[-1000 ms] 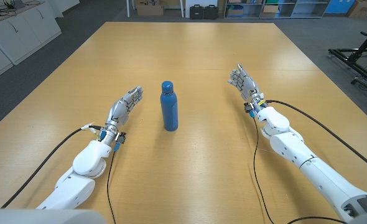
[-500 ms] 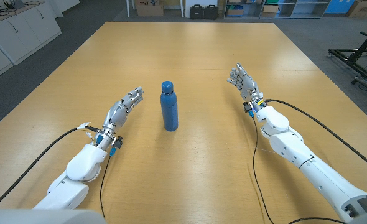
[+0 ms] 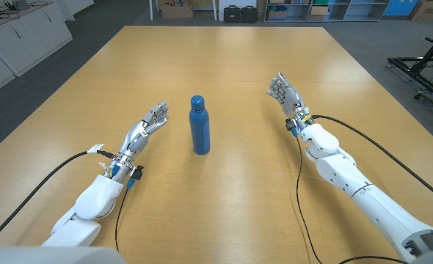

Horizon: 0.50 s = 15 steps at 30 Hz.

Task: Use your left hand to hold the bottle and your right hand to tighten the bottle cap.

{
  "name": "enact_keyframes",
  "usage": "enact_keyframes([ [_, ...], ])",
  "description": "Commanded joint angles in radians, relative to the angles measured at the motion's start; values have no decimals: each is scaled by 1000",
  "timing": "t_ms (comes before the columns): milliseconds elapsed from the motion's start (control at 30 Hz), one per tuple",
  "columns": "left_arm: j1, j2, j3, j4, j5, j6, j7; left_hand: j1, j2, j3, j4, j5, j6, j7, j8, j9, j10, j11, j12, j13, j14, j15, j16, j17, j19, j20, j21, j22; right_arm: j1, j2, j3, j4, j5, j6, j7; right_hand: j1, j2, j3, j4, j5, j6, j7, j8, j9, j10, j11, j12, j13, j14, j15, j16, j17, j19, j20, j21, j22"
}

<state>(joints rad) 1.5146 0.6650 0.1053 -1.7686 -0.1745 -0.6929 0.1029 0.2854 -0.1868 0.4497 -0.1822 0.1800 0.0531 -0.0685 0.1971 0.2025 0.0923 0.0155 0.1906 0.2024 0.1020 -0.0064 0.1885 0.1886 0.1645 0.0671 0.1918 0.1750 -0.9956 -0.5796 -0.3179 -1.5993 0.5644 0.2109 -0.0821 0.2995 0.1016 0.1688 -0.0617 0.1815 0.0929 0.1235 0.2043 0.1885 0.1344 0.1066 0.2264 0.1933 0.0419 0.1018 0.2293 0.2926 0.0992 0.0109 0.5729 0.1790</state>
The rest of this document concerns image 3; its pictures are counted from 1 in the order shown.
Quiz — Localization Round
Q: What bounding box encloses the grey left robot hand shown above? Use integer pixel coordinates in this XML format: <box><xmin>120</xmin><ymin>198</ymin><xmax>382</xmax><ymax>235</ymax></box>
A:
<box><xmin>117</xmin><ymin>100</ymin><xmax>170</xmax><ymax>160</ymax></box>

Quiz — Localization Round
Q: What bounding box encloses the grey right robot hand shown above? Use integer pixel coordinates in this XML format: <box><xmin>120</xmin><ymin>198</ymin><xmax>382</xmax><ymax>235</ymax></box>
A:
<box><xmin>266</xmin><ymin>71</ymin><xmax>309</xmax><ymax>118</ymax></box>

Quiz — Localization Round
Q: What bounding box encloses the blue metal bottle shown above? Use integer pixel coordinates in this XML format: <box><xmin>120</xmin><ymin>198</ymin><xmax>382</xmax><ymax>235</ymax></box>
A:
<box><xmin>189</xmin><ymin>106</ymin><xmax>211</xmax><ymax>155</ymax></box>

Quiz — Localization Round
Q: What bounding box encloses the blue bottle cap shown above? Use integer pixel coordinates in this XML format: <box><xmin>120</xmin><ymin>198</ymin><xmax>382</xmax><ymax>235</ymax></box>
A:
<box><xmin>190</xmin><ymin>95</ymin><xmax>205</xmax><ymax>111</ymax></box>

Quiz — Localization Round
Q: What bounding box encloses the small cardboard box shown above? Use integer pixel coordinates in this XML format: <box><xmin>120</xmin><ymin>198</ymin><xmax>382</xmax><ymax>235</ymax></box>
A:
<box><xmin>307</xmin><ymin>4</ymin><xmax>330</xmax><ymax>21</ymax></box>

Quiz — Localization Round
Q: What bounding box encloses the black hard case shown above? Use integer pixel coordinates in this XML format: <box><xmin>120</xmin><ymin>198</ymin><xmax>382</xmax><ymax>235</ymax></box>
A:
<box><xmin>241</xmin><ymin>4</ymin><xmax>258</xmax><ymax>24</ymax></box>
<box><xmin>223</xmin><ymin>4</ymin><xmax>241</xmax><ymax>23</ymax></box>

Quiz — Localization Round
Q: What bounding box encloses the grey metal shelf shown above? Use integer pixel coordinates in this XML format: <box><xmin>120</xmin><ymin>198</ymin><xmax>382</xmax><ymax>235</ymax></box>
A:
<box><xmin>263</xmin><ymin>0</ymin><xmax>390</xmax><ymax>23</ymax></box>

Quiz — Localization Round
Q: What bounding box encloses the brown cardboard box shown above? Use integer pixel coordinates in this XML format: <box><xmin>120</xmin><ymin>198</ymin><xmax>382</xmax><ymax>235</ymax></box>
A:
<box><xmin>408</xmin><ymin>0</ymin><xmax>433</xmax><ymax>22</ymax></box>
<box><xmin>160</xmin><ymin>0</ymin><xmax>194</xmax><ymax>20</ymax></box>

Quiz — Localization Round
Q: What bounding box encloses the black wheeled stand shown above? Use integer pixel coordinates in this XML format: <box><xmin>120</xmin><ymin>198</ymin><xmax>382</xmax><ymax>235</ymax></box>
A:
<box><xmin>387</xmin><ymin>21</ymin><xmax>433</xmax><ymax>117</ymax></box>

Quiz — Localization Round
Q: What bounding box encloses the blue panel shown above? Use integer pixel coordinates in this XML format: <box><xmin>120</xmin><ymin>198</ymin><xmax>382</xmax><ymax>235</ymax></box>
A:
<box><xmin>383</xmin><ymin>0</ymin><xmax>420</xmax><ymax>17</ymax></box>

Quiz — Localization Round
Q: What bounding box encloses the white low cabinet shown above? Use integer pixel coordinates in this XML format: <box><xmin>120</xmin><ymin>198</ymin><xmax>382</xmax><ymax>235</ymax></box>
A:
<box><xmin>0</xmin><ymin>0</ymin><xmax>73</xmax><ymax>102</ymax></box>

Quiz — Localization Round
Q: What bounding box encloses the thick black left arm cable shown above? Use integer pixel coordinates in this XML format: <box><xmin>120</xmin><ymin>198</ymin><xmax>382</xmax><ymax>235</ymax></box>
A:
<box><xmin>0</xmin><ymin>148</ymin><xmax>119</xmax><ymax>246</ymax></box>

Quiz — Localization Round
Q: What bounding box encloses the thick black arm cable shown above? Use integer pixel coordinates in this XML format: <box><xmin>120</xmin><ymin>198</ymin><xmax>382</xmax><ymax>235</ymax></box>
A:
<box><xmin>0</xmin><ymin>148</ymin><xmax>119</xmax><ymax>246</ymax></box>
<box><xmin>310</xmin><ymin>114</ymin><xmax>433</xmax><ymax>208</ymax></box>

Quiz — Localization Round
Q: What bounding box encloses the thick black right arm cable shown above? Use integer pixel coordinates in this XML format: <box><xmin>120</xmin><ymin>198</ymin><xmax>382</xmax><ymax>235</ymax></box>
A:
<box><xmin>310</xmin><ymin>114</ymin><xmax>433</xmax><ymax>208</ymax></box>

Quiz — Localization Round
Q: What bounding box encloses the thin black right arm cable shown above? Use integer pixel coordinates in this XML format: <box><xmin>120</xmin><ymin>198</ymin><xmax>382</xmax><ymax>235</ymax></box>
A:
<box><xmin>295</xmin><ymin>133</ymin><xmax>410</xmax><ymax>264</ymax></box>

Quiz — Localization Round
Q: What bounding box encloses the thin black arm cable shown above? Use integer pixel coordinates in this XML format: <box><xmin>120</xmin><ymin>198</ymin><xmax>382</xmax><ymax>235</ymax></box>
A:
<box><xmin>114</xmin><ymin>185</ymin><xmax>130</xmax><ymax>252</ymax></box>
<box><xmin>295</xmin><ymin>133</ymin><xmax>410</xmax><ymax>264</ymax></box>

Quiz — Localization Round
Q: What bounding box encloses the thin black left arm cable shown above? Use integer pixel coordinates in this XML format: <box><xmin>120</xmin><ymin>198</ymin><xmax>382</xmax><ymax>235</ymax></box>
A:
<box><xmin>114</xmin><ymin>185</ymin><xmax>130</xmax><ymax>252</ymax></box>

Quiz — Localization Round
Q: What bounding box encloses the white table frame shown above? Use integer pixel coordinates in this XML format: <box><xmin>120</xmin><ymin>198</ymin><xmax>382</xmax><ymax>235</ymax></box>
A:
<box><xmin>149</xmin><ymin>0</ymin><xmax>218</xmax><ymax>21</ymax></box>

